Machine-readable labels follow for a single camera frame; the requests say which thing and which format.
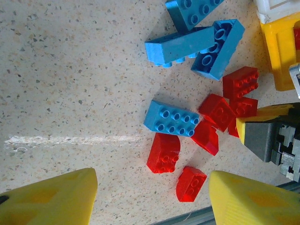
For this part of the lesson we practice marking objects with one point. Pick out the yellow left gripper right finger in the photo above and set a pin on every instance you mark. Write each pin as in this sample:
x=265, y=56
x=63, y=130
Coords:
x=253, y=204

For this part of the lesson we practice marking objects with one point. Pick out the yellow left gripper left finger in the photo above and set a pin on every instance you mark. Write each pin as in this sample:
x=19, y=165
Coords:
x=54, y=201

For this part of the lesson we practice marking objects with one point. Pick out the white plastic container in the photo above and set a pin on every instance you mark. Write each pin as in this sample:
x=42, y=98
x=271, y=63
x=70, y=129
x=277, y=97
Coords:
x=276, y=8

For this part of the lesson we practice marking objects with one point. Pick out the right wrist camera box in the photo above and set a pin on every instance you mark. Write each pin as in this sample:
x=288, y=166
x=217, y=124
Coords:
x=294, y=80

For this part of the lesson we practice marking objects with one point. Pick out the red lego brick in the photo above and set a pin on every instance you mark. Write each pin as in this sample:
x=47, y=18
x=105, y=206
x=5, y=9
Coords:
x=215, y=110
x=246, y=107
x=236, y=82
x=189, y=185
x=206, y=138
x=297, y=37
x=161, y=150

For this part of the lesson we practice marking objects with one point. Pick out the blue lego brick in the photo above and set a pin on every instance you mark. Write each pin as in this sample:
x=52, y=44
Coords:
x=225, y=54
x=164, y=114
x=178, y=45
x=185, y=16

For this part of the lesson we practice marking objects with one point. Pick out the yellow plastic container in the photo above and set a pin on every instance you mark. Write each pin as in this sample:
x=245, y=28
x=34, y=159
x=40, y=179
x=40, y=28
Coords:
x=279, y=51

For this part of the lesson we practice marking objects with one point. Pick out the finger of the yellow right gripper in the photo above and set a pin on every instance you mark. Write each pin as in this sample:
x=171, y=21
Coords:
x=260, y=138

